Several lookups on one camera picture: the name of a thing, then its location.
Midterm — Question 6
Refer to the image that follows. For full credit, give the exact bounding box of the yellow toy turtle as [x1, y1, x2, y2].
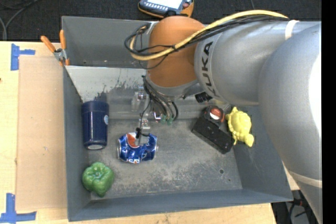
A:
[225, 106, 255, 148]

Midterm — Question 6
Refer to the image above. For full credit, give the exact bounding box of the black rectangular box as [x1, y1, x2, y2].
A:
[191, 114, 235, 155]

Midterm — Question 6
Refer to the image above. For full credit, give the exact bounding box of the black cylinder on white bracket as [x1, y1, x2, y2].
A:
[183, 90, 213, 105]

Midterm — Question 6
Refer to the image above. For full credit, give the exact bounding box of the brown cardboard board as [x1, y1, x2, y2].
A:
[15, 56, 69, 212]

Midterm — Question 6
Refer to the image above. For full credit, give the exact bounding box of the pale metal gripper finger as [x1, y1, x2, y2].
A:
[138, 119, 152, 146]
[131, 88, 148, 113]

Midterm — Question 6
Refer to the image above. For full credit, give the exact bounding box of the black round red-white object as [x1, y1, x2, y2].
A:
[204, 105, 226, 124]

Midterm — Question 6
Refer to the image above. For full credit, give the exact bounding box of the dark blue cup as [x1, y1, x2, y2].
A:
[80, 100, 110, 151]

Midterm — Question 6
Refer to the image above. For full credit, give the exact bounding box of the grey metal bin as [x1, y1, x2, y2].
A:
[60, 15, 294, 222]

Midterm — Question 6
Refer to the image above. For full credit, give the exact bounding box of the green toy bell pepper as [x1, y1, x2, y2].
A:
[81, 161, 115, 198]

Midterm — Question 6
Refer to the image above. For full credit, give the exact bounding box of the crushed blue soda can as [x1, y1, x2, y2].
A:
[117, 132, 159, 165]

